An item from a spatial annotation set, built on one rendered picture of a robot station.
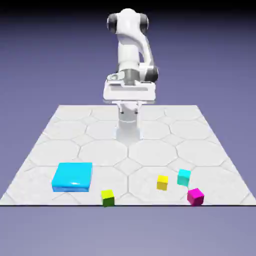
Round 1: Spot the small magenta cube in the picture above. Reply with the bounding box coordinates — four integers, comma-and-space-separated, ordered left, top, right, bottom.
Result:
186, 187, 205, 207

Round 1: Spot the small lime green cube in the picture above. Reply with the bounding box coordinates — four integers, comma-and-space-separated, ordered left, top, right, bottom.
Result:
100, 189, 116, 208

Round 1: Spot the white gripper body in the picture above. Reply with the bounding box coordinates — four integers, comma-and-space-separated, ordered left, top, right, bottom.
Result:
102, 80, 156, 106

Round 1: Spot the small yellow cube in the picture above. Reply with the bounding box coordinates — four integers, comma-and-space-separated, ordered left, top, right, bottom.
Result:
156, 174, 169, 191

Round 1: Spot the small cyan cube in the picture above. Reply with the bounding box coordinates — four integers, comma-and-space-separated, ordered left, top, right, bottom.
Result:
176, 168, 192, 187

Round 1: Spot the large blue box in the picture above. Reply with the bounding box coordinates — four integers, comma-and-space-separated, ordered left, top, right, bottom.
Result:
51, 162, 93, 193

